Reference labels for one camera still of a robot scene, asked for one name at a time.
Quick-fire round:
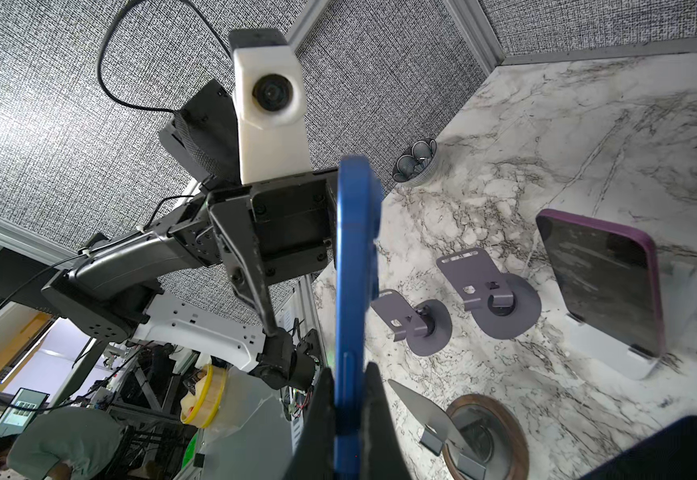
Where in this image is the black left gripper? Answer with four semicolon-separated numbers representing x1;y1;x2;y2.
208;168;338;337

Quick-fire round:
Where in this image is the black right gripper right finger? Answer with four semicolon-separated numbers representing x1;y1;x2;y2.
361;362;411;480

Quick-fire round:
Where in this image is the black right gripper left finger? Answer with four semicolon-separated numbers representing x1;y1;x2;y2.
284;368;336;480

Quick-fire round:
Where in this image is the blue phone mid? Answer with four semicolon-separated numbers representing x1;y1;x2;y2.
334;156;382;479

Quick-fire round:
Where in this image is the purple phone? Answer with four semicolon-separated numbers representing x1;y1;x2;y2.
535;208;667;360

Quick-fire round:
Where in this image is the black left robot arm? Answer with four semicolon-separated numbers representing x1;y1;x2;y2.
42;81;338;390

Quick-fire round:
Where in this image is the wooden round phone stand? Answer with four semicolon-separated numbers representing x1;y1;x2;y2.
387;379;530;480

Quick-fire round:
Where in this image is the purple stand front left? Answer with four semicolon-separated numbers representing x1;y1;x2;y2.
370;289;452;357

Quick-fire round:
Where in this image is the purple stand mid left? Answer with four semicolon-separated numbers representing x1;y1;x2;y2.
436;248;541;340

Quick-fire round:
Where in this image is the black phone back centre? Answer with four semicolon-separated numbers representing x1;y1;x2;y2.
583;415;697;479

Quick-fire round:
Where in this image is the white stand centre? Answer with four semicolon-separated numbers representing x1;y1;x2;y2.
563;261;697;380

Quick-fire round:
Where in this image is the grey round fan object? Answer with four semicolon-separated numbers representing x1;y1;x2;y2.
392;139;439;188

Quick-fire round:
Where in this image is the person in green shirt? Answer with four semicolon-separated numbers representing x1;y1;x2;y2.
0;407;126;480

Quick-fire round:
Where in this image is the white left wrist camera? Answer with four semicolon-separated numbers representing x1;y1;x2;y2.
228;28;312;185

